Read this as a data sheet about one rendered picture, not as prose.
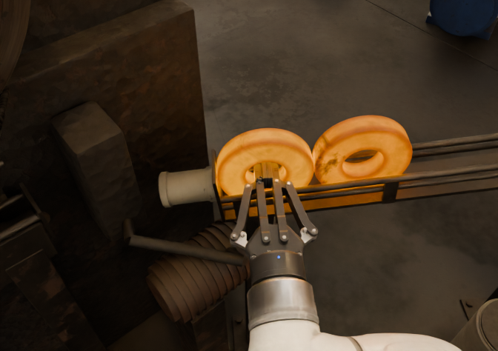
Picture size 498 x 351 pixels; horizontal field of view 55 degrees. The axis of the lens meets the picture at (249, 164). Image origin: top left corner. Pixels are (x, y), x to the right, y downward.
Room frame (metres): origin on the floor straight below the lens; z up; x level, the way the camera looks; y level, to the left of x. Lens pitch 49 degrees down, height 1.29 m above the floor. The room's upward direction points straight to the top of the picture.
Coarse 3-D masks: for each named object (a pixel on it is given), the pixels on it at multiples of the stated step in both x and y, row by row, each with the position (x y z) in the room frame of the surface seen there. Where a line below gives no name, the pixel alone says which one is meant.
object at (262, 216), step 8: (256, 184) 0.45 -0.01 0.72; (256, 192) 0.44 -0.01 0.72; (264, 192) 0.44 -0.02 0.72; (256, 200) 0.43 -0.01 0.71; (264, 200) 0.42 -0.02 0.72; (264, 208) 0.41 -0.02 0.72; (264, 216) 0.39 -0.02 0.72; (264, 224) 0.38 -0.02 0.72; (264, 232) 0.37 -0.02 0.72; (264, 240) 0.35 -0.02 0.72
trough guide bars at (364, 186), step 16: (416, 144) 0.55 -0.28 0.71; (432, 144) 0.55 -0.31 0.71; (448, 144) 0.55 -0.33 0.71; (480, 144) 0.55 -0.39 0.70; (496, 144) 0.55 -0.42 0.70; (352, 160) 0.54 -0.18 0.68; (384, 176) 0.48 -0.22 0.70; (400, 176) 0.48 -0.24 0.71; (416, 176) 0.48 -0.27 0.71; (432, 176) 0.48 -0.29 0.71; (448, 176) 0.49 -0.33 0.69; (464, 176) 0.49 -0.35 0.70; (480, 176) 0.49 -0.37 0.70; (496, 176) 0.49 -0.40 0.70; (304, 192) 0.47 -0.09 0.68; (320, 192) 0.48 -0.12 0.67; (336, 192) 0.47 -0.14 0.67; (352, 192) 0.47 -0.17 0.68; (368, 192) 0.47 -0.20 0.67; (384, 192) 0.47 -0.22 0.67; (224, 208) 0.46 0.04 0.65
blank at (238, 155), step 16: (272, 128) 0.51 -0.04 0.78; (240, 144) 0.49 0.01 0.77; (256, 144) 0.48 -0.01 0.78; (272, 144) 0.48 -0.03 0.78; (288, 144) 0.49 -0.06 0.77; (304, 144) 0.50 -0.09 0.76; (224, 160) 0.48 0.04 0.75; (240, 160) 0.48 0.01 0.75; (256, 160) 0.48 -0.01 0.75; (272, 160) 0.48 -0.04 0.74; (288, 160) 0.48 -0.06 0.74; (304, 160) 0.49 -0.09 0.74; (224, 176) 0.48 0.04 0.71; (240, 176) 0.48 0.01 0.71; (288, 176) 0.48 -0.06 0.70; (304, 176) 0.49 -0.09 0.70; (240, 192) 0.48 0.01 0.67
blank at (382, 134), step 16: (336, 128) 0.51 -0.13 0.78; (352, 128) 0.50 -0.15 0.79; (368, 128) 0.50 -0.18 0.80; (384, 128) 0.50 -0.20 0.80; (400, 128) 0.51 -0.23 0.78; (320, 144) 0.50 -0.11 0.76; (336, 144) 0.49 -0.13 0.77; (352, 144) 0.49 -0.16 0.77; (368, 144) 0.49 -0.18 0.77; (384, 144) 0.49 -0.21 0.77; (400, 144) 0.50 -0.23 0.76; (320, 160) 0.49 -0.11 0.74; (336, 160) 0.49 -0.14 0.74; (368, 160) 0.52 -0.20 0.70; (384, 160) 0.50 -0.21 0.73; (400, 160) 0.50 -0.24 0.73; (320, 176) 0.49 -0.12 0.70; (336, 176) 0.49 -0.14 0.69; (352, 176) 0.49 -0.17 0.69; (368, 176) 0.49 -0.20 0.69
